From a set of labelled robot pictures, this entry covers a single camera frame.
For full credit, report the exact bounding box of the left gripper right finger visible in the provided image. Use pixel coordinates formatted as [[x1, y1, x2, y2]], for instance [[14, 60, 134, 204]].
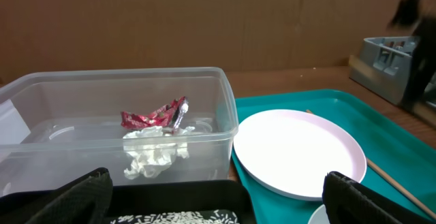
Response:
[[322, 171, 433, 224]]

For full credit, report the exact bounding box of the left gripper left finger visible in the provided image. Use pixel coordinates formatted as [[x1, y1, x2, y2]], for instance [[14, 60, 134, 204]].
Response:
[[1, 167, 113, 223]]

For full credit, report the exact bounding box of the grey bowl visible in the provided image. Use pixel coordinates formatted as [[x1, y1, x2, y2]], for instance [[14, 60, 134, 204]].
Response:
[[307, 204, 330, 224]]

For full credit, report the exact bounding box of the wooden chopstick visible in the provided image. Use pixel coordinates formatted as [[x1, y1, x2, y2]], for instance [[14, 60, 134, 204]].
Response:
[[305, 109, 436, 220]]

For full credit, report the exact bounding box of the large white plate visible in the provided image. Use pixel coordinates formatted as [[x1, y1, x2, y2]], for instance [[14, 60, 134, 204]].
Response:
[[233, 110, 367, 201]]

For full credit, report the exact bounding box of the white tissue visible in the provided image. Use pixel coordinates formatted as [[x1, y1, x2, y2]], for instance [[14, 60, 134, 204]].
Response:
[[123, 126, 189, 180]]

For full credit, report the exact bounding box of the pile of rice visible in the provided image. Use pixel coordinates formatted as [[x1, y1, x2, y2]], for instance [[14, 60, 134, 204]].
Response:
[[104, 210, 240, 224]]

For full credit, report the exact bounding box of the red snack wrapper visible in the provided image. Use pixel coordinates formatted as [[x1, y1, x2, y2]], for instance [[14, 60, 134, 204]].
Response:
[[121, 97, 189, 134]]

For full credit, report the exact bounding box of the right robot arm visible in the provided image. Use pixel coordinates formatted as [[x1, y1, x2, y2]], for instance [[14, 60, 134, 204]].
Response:
[[389, 0, 435, 111]]

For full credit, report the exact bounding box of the grey dishwasher rack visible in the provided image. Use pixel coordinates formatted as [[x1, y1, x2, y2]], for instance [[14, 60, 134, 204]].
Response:
[[349, 36, 435, 112]]

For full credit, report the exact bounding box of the black plastic tray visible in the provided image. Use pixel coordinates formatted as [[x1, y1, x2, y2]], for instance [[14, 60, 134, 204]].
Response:
[[0, 179, 257, 224]]

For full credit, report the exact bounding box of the teal serving tray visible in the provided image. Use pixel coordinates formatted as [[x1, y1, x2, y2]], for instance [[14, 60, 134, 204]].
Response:
[[232, 89, 435, 223]]

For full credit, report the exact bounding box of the clear plastic bin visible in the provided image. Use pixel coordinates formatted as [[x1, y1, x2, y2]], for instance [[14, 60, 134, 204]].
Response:
[[1, 67, 238, 195]]

